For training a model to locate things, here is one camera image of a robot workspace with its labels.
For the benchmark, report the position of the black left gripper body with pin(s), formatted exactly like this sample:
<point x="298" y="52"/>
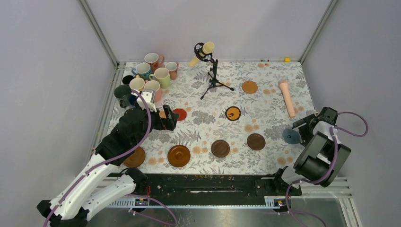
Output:
<point x="158" y="123"/>

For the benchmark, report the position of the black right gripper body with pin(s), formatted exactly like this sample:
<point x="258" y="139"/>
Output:
<point x="304" y="130"/>

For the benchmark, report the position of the blue round coaster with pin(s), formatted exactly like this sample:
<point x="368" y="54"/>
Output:
<point x="291" y="136"/>

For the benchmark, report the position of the red round coaster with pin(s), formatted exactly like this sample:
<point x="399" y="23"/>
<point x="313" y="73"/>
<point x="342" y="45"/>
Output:
<point x="182" y="114"/>

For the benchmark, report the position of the light wooden round coaster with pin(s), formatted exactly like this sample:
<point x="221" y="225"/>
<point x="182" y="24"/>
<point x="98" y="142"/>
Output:
<point x="250" y="87"/>

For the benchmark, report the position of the orange black face coaster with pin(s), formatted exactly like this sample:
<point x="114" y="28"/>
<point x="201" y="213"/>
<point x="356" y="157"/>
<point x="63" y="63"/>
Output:
<point x="233" y="113"/>

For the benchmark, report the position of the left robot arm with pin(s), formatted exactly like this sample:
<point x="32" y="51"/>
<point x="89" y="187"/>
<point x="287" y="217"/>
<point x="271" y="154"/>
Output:
<point x="78" y="203"/>

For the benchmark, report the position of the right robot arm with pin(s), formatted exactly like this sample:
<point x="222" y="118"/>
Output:
<point x="322" y="157"/>

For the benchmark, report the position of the brown wooden left coaster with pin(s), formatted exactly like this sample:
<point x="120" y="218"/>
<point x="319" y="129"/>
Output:
<point x="136" y="158"/>

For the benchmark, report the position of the dark brown right coaster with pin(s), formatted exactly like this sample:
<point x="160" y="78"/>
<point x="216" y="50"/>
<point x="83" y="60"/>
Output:
<point x="256" y="141"/>

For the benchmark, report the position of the dark brown coaster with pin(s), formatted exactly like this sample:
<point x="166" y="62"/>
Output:
<point x="220" y="148"/>
<point x="256" y="141"/>

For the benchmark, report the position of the dark brown middle coaster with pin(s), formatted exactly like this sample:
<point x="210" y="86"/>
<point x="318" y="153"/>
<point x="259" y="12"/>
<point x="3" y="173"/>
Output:
<point x="220" y="148"/>

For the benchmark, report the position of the dark blue mug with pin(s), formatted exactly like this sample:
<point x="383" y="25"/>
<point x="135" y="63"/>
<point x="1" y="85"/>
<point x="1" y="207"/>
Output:
<point x="133" y="100"/>

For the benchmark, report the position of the brown wooden knob lid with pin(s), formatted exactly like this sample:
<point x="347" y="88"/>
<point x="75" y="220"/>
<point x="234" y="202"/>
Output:
<point x="179" y="156"/>

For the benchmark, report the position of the yellow mug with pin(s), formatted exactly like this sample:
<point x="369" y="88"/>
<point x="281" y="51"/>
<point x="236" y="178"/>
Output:
<point x="137" y="84"/>

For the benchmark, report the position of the dark green mug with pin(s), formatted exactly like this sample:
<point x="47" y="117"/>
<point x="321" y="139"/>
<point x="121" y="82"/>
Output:
<point x="122" y="93"/>

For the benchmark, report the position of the pink cylindrical roller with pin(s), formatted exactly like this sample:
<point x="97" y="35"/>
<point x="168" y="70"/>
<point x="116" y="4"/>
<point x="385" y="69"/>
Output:
<point x="283" y="85"/>

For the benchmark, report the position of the light green mug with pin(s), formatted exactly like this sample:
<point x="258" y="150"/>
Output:
<point x="162" y="76"/>

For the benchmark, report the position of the black mug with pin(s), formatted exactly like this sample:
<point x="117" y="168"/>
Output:
<point x="127" y="79"/>

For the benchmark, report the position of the blue patterned mug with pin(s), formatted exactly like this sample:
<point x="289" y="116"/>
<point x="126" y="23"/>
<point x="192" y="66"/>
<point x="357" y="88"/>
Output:
<point x="142" y="70"/>

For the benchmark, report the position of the small pink mug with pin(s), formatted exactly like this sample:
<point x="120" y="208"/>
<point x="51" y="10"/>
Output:
<point x="172" y="67"/>

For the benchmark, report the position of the floral table mat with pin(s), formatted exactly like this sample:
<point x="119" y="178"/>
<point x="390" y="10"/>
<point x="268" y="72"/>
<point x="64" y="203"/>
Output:
<point x="263" y="112"/>

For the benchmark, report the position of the black microphone tripod stand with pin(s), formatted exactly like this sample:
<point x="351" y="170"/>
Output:
<point x="214" y="82"/>

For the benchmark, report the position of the cream microphone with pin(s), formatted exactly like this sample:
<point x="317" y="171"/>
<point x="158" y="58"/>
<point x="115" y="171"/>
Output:
<point x="203" y="52"/>

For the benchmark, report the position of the salmon mug with handle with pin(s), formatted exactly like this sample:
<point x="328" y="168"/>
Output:
<point x="155" y="60"/>

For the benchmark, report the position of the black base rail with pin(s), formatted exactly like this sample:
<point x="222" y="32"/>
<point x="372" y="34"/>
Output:
<point x="204" y="190"/>

